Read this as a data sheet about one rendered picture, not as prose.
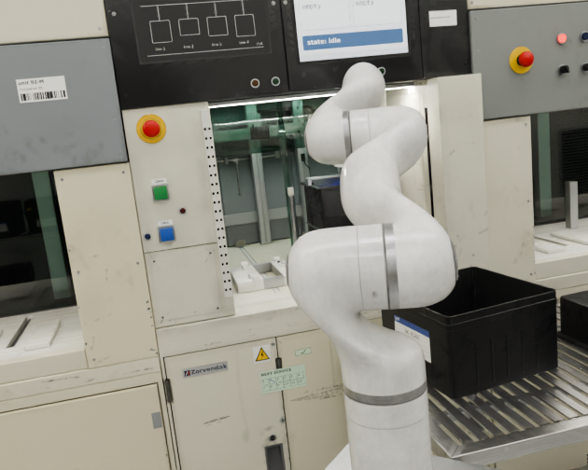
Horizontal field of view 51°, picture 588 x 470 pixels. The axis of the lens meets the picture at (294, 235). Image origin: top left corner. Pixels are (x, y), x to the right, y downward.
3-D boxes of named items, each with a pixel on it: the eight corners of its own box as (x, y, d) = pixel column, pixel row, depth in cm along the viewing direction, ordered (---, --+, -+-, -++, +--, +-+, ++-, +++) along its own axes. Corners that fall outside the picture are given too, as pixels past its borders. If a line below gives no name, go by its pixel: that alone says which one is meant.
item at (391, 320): (382, 356, 147) (376, 287, 143) (477, 330, 156) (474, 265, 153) (453, 401, 121) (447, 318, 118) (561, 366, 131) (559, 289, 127)
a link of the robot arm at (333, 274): (430, 403, 82) (418, 229, 78) (294, 408, 85) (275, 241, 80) (423, 366, 94) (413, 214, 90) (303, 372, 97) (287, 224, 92)
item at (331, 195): (322, 262, 178) (312, 153, 172) (304, 249, 198) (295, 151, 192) (400, 250, 183) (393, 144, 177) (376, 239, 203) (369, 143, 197)
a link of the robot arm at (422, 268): (343, 330, 85) (463, 324, 83) (333, 264, 78) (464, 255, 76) (343, 152, 125) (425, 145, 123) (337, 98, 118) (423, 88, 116)
